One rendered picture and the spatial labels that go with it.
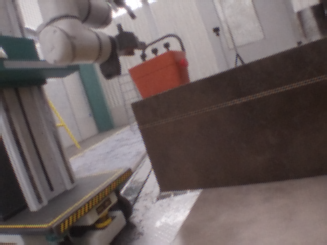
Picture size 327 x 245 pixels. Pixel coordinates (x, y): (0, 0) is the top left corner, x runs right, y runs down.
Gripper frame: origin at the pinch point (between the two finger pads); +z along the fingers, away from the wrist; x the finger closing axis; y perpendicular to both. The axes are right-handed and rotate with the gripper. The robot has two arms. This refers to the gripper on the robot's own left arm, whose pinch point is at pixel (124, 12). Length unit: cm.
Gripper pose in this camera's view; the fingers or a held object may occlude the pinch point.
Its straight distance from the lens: 125.7
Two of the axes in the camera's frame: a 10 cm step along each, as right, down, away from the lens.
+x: 5.3, -1.2, 8.4
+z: 5.6, 7.9, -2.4
